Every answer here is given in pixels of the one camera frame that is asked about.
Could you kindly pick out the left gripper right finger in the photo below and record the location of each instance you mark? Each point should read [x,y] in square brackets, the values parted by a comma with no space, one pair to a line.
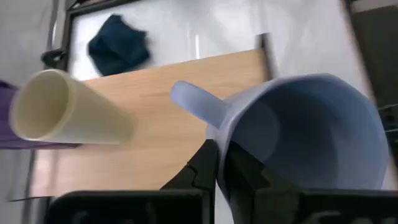
[280,205]

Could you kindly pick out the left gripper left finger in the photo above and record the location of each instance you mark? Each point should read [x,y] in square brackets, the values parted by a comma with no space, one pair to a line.
[192,186]

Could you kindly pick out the lavender ceramic mug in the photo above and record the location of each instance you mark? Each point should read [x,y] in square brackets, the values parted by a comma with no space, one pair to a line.
[311,133]

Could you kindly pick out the cream plastic cup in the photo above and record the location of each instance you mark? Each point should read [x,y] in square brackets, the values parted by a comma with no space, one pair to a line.
[77,115]

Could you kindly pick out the purple faceted plastic tumbler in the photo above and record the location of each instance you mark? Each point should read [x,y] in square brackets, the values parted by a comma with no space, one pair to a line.
[4,118]

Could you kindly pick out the dark blue cloth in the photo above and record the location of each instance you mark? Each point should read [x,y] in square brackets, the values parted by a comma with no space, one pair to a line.
[118,46]

